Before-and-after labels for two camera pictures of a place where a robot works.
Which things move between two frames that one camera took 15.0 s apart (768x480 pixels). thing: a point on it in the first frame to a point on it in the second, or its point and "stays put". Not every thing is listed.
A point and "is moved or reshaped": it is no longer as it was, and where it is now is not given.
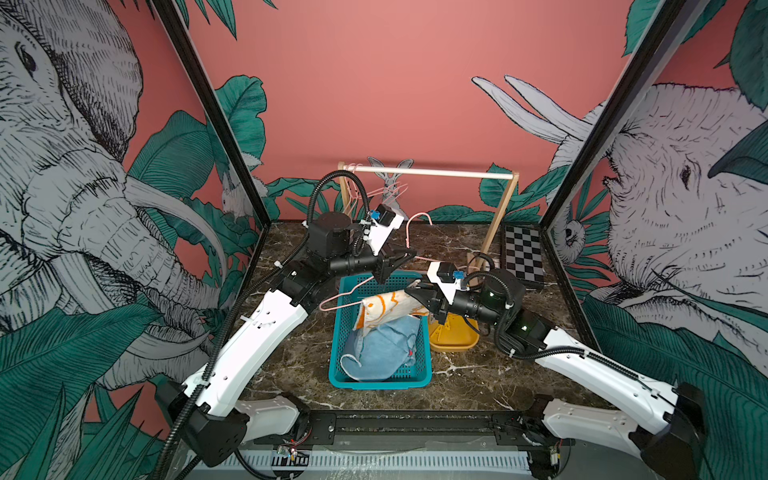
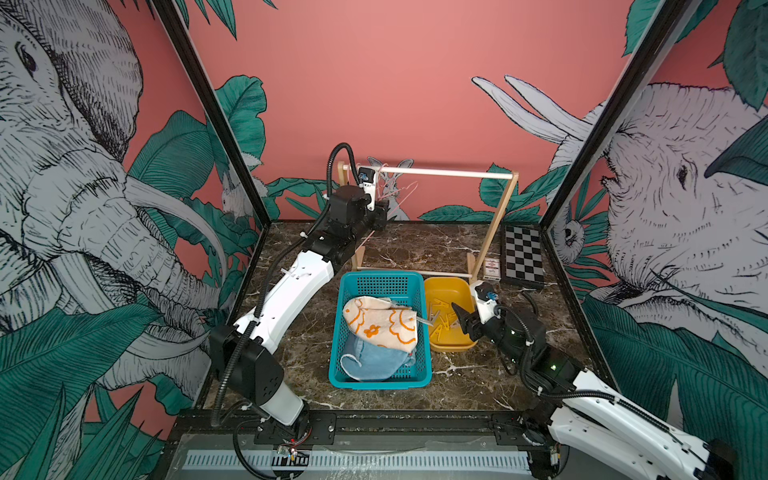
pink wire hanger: [355, 196] is moved or reshaped
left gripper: [385, 265] to [379, 215]
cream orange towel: [382, 308] is moved or reshaped
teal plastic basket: [352, 292] stays put
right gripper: [435, 301] to [468, 323]
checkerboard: [523, 255] stays put
